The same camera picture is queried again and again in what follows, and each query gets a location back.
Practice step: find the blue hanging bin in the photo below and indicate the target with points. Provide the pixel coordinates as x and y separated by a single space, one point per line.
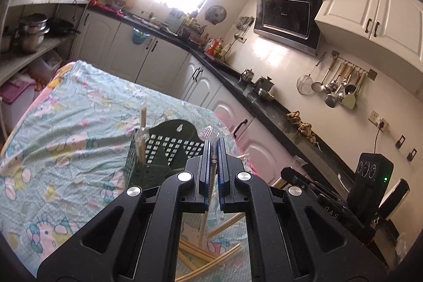
140 37

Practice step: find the set of bamboo chopsticks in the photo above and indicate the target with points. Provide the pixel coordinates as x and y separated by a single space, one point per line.
198 254

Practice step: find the small hanging kitchen tools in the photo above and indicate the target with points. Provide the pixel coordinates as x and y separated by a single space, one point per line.
245 26

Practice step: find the pink plastic storage box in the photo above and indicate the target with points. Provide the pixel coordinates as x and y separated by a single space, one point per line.
16 97

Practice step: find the black wok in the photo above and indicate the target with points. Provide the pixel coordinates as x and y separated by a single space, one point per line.
61 26

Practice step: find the black range hood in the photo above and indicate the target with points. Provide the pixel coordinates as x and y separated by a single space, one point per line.
284 11

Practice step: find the white lower cabinets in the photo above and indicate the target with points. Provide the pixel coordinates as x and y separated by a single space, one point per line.
165 60

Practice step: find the steel shelf rack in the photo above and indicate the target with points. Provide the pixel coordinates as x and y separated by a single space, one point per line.
43 1

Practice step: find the cartoon cat printed tablecloth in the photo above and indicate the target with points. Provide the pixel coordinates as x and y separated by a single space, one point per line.
66 136

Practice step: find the metal utensil rail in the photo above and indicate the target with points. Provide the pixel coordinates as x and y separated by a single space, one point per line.
353 65

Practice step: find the stacked steel pots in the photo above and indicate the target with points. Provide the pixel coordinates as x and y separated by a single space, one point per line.
31 37

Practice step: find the pile of ginger roots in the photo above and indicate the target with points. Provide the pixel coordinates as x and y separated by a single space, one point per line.
302 126

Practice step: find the white upper cabinet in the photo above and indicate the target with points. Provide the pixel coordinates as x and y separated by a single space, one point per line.
363 11

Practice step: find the steel kettle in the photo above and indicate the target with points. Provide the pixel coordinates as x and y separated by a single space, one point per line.
246 76

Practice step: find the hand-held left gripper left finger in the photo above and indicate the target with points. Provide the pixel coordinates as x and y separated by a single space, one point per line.
165 202

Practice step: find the row of hanging cooking utensils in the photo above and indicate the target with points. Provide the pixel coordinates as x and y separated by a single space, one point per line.
330 90

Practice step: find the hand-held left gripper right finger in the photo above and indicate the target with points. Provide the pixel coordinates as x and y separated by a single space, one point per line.
264 209

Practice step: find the steel pot with lid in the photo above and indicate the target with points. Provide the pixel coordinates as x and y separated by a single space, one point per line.
263 87

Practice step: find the green plastic utensil basket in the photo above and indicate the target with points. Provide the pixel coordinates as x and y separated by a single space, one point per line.
185 136

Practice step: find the group of condiment bottles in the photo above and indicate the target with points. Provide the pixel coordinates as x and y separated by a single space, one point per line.
216 49

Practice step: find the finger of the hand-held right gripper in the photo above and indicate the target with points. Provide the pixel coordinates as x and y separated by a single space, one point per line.
297 178

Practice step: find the black countertop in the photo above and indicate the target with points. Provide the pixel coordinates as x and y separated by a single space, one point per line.
264 110

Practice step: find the dark round wall fan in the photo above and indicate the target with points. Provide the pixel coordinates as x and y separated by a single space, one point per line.
216 15

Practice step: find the dish rack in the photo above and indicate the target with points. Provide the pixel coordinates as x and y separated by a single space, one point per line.
185 26

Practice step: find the white wall socket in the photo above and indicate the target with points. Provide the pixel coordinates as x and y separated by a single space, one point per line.
375 116

